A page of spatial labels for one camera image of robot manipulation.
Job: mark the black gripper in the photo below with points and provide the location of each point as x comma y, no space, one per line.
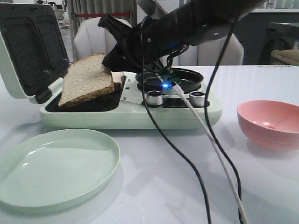
143,44

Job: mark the bread slice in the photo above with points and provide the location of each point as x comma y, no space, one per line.
117,78
86,79

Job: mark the mint green breakfast maker lid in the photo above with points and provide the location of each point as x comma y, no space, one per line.
33,57

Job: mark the pink plastic bowl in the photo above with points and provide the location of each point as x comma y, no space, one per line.
270,124

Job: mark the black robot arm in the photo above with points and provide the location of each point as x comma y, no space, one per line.
192,24

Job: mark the left grey upholstered chair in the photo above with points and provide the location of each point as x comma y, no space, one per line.
92,39

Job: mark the grey upholstered chair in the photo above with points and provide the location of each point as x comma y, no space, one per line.
207,54
92,39

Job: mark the red barrier tape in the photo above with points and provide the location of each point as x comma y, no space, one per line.
100,15

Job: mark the left silver control knob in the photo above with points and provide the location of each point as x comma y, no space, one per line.
154,98

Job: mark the silver control knob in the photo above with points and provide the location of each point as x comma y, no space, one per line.
154,98
197,98

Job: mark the black round frying pan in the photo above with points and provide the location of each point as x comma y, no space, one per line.
189,81

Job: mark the right grey upholstered chair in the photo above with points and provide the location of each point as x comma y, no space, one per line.
207,54

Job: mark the right silver control knob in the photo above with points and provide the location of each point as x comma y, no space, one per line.
197,98

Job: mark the dark grey counter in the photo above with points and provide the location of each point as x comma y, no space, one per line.
266,30

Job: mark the mint green round plate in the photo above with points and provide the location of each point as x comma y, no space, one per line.
57,170

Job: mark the beige cushion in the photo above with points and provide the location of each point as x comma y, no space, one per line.
290,56

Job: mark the green wrist camera board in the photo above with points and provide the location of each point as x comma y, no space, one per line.
167,78

